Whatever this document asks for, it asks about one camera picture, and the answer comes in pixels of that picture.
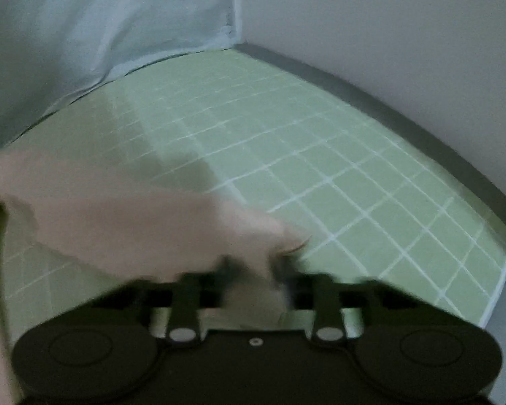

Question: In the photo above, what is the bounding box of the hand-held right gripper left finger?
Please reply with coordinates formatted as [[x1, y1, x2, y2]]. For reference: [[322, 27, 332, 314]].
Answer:
[[122, 255, 243, 344]]

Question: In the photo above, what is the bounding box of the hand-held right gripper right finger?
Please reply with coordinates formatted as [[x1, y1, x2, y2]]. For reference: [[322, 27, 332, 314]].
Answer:
[[273, 255, 384, 343]]

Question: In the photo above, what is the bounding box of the pink cloth garment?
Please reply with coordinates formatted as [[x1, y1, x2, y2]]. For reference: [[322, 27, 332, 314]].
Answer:
[[0, 147, 313, 405]]

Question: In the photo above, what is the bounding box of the green grid mat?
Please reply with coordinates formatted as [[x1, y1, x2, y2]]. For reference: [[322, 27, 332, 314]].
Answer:
[[0, 46, 506, 332]]

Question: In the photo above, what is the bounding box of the light blue carrot print blanket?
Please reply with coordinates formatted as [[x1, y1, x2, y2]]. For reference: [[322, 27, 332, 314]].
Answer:
[[0, 0, 244, 149]]

